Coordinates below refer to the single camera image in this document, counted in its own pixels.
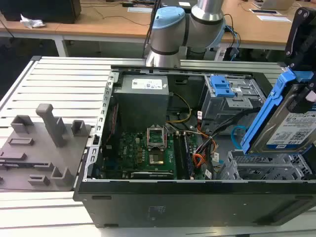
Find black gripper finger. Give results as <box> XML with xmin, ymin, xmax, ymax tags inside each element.
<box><xmin>287</xmin><ymin>82</ymin><xmax>316</xmax><ymax>114</ymax></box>

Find hard disk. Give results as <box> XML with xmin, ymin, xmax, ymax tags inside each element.
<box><xmin>240</xmin><ymin>66</ymin><xmax>316</xmax><ymax>155</ymax></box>

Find metal disk bay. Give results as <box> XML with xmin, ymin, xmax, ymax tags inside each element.
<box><xmin>219</xmin><ymin>150</ymin><xmax>314</xmax><ymax>181</ymax></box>

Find black RAM slot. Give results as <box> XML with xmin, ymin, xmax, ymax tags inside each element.
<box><xmin>187</xmin><ymin>134</ymin><xmax>194</xmax><ymax>180</ymax></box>
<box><xmin>178</xmin><ymin>132</ymin><xmax>186</xmax><ymax>180</ymax></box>
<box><xmin>173</xmin><ymin>132</ymin><xmax>181</xmax><ymax>180</ymax></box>
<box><xmin>183</xmin><ymin>132</ymin><xmax>191</xmax><ymax>180</ymax></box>

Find white paper sheet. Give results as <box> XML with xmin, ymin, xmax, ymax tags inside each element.
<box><xmin>256</xmin><ymin>14</ymin><xmax>292</xmax><ymax>23</ymax></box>
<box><xmin>127</xmin><ymin>6</ymin><xmax>154</xmax><ymax>14</ymax></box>

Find grey optical drive cage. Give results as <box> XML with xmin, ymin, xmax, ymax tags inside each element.
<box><xmin>199</xmin><ymin>74</ymin><xmax>268</xmax><ymax>135</ymax></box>

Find blue plastic latch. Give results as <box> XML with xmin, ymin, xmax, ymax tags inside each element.
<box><xmin>209</xmin><ymin>75</ymin><xmax>235</xmax><ymax>98</ymax></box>

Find metal socket cover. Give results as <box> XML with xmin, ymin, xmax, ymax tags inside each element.
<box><xmin>146</xmin><ymin>125</ymin><xmax>166</xmax><ymax>152</ymax></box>

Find black open PC case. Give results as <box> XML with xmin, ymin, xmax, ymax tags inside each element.
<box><xmin>73</xmin><ymin>64</ymin><xmax>316</xmax><ymax>229</ymax></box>

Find CPU socket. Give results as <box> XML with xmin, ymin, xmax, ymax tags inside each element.
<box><xmin>148</xmin><ymin>152</ymin><xmax>165</xmax><ymax>166</ymax></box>

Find grey power supply unit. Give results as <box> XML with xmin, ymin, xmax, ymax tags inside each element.
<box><xmin>113</xmin><ymin>74</ymin><xmax>170</xmax><ymax>134</ymax></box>

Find green motherboard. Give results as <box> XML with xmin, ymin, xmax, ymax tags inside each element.
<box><xmin>102</xmin><ymin>130</ymin><xmax>206</xmax><ymax>180</ymax></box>

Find wooden desk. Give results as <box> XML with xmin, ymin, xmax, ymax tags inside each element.
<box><xmin>0</xmin><ymin>0</ymin><xmax>316</xmax><ymax>51</ymax></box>

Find black box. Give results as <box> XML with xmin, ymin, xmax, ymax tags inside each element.
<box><xmin>0</xmin><ymin>0</ymin><xmax>82</xmax><ymax>25</ymax></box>

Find grey parts rack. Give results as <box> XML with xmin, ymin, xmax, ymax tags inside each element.
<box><xmin>0</xmin><ymin>103</ymin><xmax>92</xmax><ymax>192</ymax></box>

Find crumpled white paper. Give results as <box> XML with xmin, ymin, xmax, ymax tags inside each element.
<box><xmin>19</xmin><ymin>13</ymin><xmax>46</xmax><ymax>29</ymax></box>

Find blue cable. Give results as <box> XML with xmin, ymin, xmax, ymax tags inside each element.
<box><xmin>225</xmin><ymin>24</ymin><xmax>242</xmax><ymax>61</ymax></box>

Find flat blue disk wire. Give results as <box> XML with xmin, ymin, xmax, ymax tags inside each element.
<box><xmin>230</xmin><ymin>125</ymin><xmax>248</xmax><ymax>151</ymax></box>

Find black wire bundle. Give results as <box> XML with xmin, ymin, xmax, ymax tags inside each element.
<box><xmin>197</xmin><ymin>105</ymin><xmax>267</xmax><ymax>155</ymax></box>

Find yellow black wires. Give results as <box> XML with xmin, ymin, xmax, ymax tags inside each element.
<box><xmin>165</xmin><ymin>91</ymin><xmax>194</xmax><ymax>124</ymax></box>

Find orange red wire bundle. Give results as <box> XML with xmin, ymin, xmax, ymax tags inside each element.
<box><xmin>192</xmin><ymin>123</ymin><xmax>219</xmax><ymax>175</ymax></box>

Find thin red wire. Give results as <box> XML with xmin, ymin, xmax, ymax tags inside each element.
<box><xmin>104</xmin><ymin>103</ymin><xmax>119</xmax><ymax>150</ymax></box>

